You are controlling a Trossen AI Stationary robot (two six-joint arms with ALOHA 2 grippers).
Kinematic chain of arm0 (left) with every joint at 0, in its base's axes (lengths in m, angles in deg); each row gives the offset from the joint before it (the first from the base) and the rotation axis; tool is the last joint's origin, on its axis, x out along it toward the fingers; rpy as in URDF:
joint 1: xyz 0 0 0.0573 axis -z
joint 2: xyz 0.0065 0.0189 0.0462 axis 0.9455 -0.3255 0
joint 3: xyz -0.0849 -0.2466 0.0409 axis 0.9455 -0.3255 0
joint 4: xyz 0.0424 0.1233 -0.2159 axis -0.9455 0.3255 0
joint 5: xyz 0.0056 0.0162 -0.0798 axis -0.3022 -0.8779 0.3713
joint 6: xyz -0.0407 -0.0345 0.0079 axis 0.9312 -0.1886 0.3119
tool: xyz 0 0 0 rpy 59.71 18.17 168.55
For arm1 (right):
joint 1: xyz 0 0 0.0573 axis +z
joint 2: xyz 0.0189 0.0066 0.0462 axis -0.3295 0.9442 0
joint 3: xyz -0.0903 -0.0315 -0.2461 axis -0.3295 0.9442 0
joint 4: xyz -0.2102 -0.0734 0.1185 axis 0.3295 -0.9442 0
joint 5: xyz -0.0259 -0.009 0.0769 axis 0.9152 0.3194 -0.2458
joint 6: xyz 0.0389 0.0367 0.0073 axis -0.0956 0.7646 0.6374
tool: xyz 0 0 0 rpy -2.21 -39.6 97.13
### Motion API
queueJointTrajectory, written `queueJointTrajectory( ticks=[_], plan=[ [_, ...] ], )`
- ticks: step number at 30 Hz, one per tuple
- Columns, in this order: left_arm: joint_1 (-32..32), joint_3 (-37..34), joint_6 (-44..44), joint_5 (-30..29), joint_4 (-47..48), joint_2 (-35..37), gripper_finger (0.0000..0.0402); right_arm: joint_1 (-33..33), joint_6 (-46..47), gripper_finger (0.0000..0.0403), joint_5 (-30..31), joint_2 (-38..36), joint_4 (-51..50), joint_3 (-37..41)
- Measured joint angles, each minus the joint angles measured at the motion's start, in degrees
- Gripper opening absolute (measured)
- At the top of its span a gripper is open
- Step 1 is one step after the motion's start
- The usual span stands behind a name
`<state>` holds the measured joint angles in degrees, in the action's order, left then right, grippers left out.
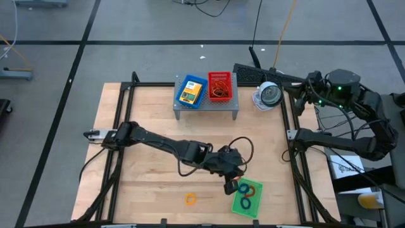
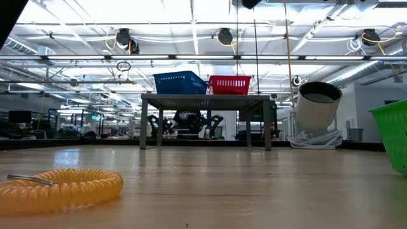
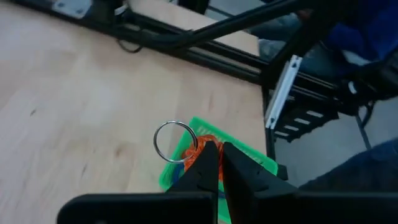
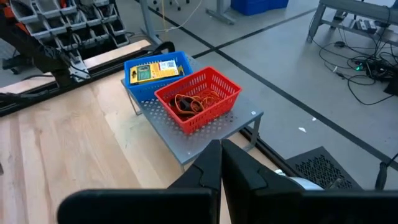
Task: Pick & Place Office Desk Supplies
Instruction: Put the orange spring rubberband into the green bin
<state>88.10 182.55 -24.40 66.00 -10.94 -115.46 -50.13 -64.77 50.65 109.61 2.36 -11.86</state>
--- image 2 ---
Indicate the green plastic basket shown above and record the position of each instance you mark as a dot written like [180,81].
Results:
[394,136]

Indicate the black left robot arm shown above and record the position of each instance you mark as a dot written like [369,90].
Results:
[8,16]

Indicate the background black robot arms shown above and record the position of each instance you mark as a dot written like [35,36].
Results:
[190,122]

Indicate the grey trash bin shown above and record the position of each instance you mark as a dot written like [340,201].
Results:
[356,135]

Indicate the long ceiling light bar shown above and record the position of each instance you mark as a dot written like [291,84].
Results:
[79,57]

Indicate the background robot workstation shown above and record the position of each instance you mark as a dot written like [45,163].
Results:
[19,117]

